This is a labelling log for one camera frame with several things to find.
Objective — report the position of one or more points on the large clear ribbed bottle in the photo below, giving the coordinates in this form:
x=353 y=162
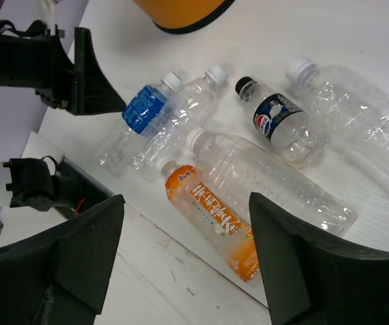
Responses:
x=355 y=110

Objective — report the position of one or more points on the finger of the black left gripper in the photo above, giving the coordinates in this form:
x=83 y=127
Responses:
x=92 y=92

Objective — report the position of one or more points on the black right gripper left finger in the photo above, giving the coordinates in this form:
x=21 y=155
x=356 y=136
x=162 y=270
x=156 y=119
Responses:
x=61 y=275

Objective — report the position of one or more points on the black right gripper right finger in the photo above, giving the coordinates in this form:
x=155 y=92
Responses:
x=313 y=277

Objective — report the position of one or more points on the orange label tea bottle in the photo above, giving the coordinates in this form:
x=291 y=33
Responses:
x=230 y=236

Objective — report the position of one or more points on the blue label plastic bottle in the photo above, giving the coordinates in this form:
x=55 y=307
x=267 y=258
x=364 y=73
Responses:
x=111 y=151

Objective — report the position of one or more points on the pepsi label small bottle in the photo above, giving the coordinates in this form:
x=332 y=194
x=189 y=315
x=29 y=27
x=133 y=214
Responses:
x=297 y=137

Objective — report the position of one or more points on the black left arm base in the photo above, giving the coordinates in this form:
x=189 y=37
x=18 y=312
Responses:
x=43 y=184

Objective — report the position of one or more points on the orange cylindrical bin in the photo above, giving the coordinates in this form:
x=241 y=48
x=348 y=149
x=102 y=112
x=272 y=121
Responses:
x=179 y=17

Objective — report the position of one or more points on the clear bottle white cap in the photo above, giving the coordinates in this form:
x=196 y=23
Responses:
x=189 y=107

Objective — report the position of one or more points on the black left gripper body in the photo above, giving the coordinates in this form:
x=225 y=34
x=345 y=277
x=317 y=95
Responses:
x=35 y=59

